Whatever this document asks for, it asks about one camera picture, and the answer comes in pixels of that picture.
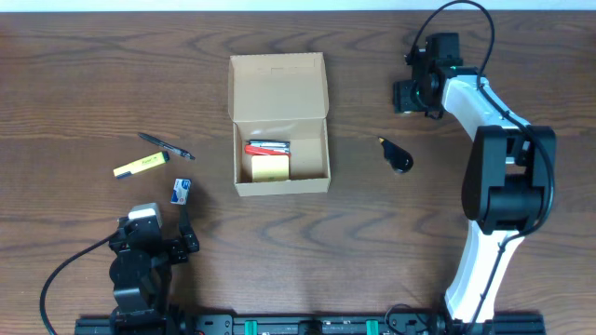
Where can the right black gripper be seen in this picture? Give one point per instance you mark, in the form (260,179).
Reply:
(403,96)

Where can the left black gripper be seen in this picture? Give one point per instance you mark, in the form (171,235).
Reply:
(172,247)

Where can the yellow sticky note pad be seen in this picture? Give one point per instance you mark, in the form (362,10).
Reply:
(265,168)

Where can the cardboard box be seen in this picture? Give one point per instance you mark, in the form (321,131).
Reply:
(280,97)

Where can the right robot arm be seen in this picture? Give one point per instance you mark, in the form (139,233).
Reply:
(508,185)

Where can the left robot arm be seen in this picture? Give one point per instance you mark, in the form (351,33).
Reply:
(142,271)

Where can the blue white staples box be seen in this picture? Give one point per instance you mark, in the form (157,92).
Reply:
(181,189)

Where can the black correction tape dispenser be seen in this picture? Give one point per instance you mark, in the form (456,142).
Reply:
(399,159)

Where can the yellow highlighter marker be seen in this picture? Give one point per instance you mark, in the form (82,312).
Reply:
(141,165)

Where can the black ballpoint pen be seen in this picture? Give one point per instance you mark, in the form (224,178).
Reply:
(178,151)

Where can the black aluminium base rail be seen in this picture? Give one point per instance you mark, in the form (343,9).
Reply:
(396,323)

